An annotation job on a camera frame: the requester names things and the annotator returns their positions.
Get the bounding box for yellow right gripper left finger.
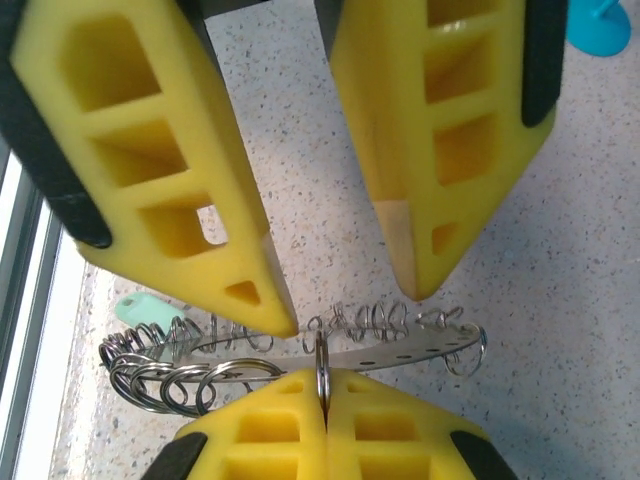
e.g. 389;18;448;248
142;368;330;480

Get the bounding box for blue plastic goblet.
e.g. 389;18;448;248
567;0;632;56

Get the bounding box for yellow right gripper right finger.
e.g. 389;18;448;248
325;370;521;480

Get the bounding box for metal key ring disc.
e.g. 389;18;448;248
98;299;489;419

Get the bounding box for mint green key tag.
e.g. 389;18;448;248
113;293;186;326

